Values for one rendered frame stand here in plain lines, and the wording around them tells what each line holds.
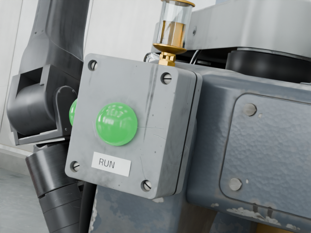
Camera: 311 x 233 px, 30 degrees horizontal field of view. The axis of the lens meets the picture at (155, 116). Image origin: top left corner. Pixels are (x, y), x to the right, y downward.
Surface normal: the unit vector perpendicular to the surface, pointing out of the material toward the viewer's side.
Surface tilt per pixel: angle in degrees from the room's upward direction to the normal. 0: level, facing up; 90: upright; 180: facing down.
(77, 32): 67
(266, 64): 90
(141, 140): 90
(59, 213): 86
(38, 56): 74
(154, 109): 90
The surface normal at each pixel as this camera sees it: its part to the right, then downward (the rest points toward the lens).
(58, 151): 0.46, -0.33
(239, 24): -0.94, -0.15
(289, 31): 0.00, 0.05
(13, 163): -0.44, -0.04
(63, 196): 0.12, -0.22
